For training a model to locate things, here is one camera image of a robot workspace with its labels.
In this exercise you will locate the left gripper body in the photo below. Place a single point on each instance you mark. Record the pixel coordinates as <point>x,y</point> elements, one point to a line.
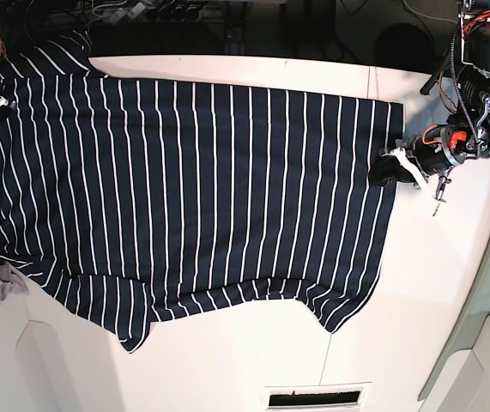
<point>431,156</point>

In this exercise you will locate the navy white striped t-shirt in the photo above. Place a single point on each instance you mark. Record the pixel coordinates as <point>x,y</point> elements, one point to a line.
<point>135,201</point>

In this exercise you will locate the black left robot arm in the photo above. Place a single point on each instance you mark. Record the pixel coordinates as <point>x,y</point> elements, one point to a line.
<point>468,63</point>

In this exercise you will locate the white bin left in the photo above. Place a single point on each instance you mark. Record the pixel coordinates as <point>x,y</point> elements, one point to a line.
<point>35,371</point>

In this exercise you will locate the white cables background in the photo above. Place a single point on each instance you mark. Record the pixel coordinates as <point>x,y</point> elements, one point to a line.
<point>439,11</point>

